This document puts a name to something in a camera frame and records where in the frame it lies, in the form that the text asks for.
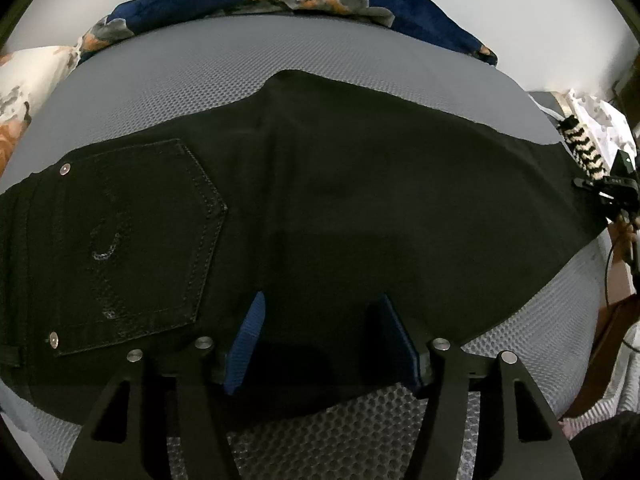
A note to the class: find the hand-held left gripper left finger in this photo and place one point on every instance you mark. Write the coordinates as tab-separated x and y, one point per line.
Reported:
247	340

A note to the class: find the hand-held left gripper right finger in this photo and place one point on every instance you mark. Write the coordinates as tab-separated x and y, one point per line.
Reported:
397	345

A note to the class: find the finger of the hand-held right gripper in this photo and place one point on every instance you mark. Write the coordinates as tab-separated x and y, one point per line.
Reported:
592	186

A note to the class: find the black pants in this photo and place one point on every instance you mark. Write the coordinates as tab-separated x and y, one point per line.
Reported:
350	210

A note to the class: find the person's right hand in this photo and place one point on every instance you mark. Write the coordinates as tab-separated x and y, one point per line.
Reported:
630	237

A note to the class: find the black and white striped bag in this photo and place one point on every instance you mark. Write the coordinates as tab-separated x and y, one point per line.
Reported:
582	147

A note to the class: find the white patterned cloth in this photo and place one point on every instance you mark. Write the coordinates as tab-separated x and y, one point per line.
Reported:
597	115

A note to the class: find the pink striped cloth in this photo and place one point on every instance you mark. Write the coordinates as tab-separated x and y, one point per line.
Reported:
595	415

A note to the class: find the white floral pillow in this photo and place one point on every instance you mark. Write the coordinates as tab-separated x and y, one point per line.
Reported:
30	90

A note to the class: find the navy floral blanket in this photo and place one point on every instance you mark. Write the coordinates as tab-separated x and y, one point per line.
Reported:
200	0

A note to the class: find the brown wooden bed frame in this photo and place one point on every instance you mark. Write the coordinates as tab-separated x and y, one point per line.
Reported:
607	355

